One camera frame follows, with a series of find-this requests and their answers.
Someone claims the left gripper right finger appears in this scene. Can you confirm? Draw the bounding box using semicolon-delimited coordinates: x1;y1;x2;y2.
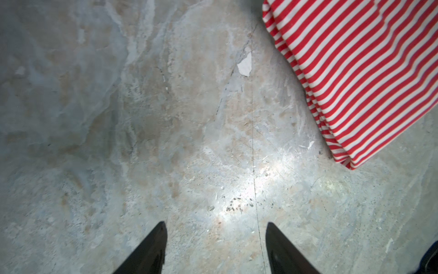
265;222;320;274

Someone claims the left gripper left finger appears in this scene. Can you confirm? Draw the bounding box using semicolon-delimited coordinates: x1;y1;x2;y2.
114;221;168;274

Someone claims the red white striped tank top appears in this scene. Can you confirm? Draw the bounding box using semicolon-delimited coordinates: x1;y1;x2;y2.
262;1;438;170

